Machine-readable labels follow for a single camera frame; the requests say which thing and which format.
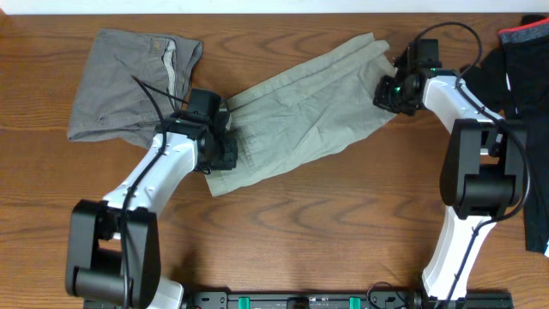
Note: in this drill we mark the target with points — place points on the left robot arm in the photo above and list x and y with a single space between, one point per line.
113 259

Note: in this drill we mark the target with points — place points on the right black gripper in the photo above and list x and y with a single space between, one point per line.
382 99

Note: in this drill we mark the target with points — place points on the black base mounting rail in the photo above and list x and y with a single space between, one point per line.
377 298

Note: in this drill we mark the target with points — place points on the grey shorts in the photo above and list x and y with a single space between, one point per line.
109 104

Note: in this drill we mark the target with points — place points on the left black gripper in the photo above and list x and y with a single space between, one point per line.
231 158

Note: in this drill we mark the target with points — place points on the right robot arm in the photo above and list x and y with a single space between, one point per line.
484 172

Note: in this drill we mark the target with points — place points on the dark garment red trim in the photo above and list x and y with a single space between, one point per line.
513 79

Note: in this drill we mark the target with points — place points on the beige shorts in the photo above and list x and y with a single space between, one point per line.
312 110

